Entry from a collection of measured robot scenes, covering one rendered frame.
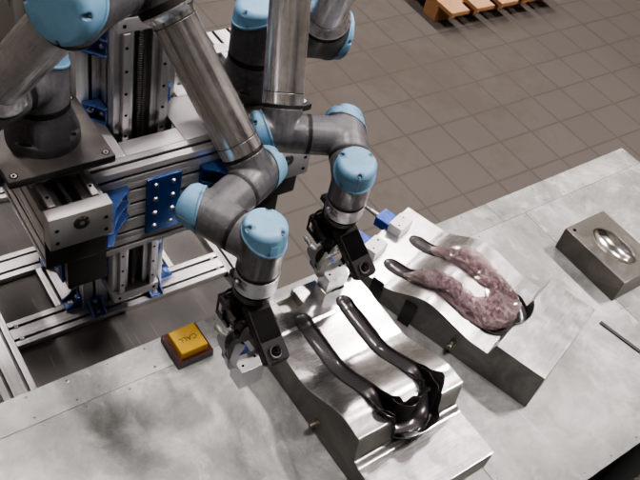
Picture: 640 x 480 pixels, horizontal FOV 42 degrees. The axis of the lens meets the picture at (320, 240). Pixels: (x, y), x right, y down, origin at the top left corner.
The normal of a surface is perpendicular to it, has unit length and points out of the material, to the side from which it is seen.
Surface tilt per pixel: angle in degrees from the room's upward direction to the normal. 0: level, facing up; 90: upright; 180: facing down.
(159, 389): 0
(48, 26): 84
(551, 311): 0
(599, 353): 0
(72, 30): 84
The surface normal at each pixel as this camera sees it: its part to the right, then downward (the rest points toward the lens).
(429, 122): 0.18, -0.68
